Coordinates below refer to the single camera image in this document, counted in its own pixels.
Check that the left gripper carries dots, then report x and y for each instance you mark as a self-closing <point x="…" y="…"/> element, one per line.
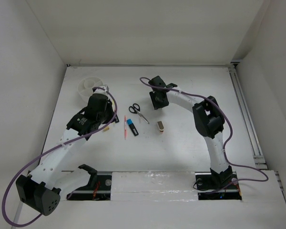
<point x="109" y="106"/>

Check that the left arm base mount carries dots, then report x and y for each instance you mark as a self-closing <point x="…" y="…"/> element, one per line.
<point x="98" y="187"/>

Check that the pink clear pen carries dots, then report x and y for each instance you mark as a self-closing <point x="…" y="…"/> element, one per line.
<point x="125" y="127"/>

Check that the white round divided container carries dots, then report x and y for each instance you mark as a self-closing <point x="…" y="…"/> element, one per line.
<point x="86" y="85"/>

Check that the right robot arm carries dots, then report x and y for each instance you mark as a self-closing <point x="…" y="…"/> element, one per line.
<point x="209" y="122"/>

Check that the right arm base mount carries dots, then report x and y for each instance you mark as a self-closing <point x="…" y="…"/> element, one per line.
<point x="209" y="189"/>

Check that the blue cap black highlighter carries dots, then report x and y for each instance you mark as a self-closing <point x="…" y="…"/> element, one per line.
<point x="132" y="127"/>

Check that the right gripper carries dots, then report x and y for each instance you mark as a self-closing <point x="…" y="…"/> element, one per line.
<point x="157" y="105"/>

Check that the aluminium frame rail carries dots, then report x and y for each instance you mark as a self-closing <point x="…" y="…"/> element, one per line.
<point x="256" y="149"/>

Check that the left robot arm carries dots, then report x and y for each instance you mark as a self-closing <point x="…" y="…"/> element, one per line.
<point x="43" y="188"/>

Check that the black handled scissors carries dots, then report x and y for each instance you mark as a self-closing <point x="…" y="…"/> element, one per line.
<point x="135" y="109"/>

